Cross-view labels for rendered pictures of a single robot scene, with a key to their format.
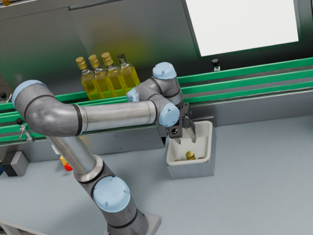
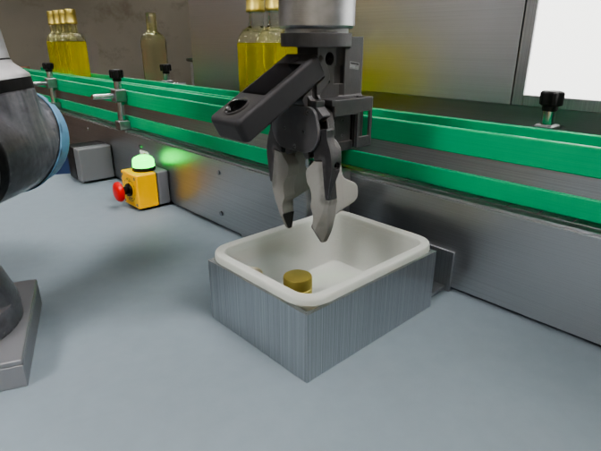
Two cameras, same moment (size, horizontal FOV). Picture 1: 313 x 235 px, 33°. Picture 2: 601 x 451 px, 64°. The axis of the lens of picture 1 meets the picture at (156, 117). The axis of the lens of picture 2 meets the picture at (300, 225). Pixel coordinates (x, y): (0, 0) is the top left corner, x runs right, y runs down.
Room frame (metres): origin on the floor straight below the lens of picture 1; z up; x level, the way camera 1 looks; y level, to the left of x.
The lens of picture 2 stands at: (1.03, -0.29, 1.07)
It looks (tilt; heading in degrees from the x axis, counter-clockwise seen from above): 21 degrees down; 26
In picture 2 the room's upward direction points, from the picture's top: straight up
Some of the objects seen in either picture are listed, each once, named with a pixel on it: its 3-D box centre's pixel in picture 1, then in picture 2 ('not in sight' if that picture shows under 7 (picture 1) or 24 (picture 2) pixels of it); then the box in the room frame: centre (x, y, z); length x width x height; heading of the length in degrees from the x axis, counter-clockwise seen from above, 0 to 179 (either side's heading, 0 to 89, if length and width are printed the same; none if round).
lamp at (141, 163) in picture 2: not in sight; (143, 162); (1.75, 0.41, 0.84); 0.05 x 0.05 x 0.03
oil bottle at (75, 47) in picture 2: not in sight; (76, 55); (2.22, 1.10, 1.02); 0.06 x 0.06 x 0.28; 69
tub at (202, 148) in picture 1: (192, 148); (324, 276); (1.52, -0.09, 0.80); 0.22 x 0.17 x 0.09; 159
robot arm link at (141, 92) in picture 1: (146, 96); not in sight; (1.45, 0.01, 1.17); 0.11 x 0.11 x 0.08; 19
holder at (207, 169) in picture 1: (193, 145); (338, 276); (1.54, -0.10, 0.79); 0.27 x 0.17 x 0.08; 159
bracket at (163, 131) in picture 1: (164, 123); (324, 196); (1.67, -0.02, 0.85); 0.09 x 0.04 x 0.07; 159
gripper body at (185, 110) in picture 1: (178, 110); (320, 95); (1.51, -0.08, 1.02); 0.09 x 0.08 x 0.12; 157
